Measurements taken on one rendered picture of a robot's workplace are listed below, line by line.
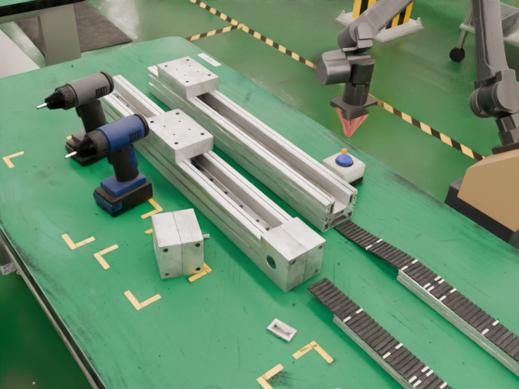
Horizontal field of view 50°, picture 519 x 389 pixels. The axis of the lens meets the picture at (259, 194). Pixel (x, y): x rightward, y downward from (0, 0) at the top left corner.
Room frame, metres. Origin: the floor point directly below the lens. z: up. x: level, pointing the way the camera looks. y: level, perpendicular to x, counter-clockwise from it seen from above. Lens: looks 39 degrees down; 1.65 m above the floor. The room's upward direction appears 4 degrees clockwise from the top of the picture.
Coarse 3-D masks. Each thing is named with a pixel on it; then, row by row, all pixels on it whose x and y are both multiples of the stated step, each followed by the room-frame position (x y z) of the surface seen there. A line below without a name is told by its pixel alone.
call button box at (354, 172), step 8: (328, 160) 1.18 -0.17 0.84; (336, 160) 1.18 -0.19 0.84; (328, 168) 1.16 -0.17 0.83; (336, 168) 1.15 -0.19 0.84; (344, 168) 1.15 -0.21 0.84; (352, 168) 1.15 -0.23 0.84; (360, 168) 1.16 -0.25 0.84; (344, 176) 1.12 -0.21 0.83; (352, 176) 1.14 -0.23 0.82; (360, 176) 1.16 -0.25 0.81; (352, 184) 1.15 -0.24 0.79
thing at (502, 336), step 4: (504, 328) 0.70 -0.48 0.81; (500, 332) 0.69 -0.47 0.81; (504, 332) 0.69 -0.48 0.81; (508, 332) 0.69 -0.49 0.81; (512, 332) 0.69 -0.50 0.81; (496, 336) 0.68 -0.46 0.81; (500, 336) 0.68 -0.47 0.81; (504, 336) 0.68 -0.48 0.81; (508, 336) 0.68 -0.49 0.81; (492, 340) 0.67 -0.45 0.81; (496, 340) 0.67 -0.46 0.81; (500, 340) 0.67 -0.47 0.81; (504, 340) 0.67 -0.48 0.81; (496, 344) 0.66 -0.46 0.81; (500, 344) 0.66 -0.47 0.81
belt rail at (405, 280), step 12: (408, 276) 0.82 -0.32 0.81; (408, 288) 0.81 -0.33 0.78; (420, 288) 0.79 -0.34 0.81; (432, 300) 0.77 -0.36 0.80; (444, 312) 0.75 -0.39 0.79; (456, 324) 0.72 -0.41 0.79; (468, 324) 0.70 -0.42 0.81; (468, 336) 0.70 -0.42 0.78; (480, 336) 0.68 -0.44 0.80; (492, 348) 0.67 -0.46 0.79; (504, 360) 0.64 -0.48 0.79; (516, 372) 0.62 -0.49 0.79
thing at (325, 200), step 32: (160, 96) 1.52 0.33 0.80; (224, 96) 1.43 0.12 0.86; (224, 128) 1.27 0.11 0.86; (256, 128) 1.28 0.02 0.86; (256, 160) 1.16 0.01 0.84; (288, 160) 1.18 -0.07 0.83; (288, 192) 1.08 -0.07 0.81; (320, 192) 1.01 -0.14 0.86; (352, 192) 1.02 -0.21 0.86; (320, 224) 0.98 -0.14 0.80
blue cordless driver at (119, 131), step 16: (112, 128) 1.01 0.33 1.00; (128, 128) 1.03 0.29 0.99; (144, 128) 1.06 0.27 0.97; (80, 144) 0.96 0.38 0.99; (96, 144) 0.97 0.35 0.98; (112, 144) 0.99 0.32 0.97; (128, 144) 1.03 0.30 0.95; (112, 160) 1.01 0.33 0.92; (128, 160) 1.03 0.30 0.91; (112, 176) 1.04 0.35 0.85; (128, 176) 1.03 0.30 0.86; (144, 176) 1.05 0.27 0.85; (96, 192) 1.00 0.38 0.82; (112, 192) 0.99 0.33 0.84; (128, 192) 1.01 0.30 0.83; (144, 192) 1.03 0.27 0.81; (112, 208) 0.96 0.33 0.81; (128, 208) 1.00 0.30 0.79
